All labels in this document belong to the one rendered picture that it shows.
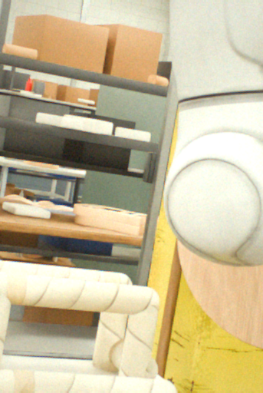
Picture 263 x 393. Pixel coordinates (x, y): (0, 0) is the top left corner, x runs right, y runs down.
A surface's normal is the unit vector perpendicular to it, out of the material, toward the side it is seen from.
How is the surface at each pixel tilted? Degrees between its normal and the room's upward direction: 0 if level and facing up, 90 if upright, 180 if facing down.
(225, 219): 97
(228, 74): 97
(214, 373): 90
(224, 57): 104
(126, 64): 90
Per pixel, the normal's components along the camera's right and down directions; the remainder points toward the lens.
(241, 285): -0.37, -0.01
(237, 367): 0.41, 0.11
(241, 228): -0.01, 0.35
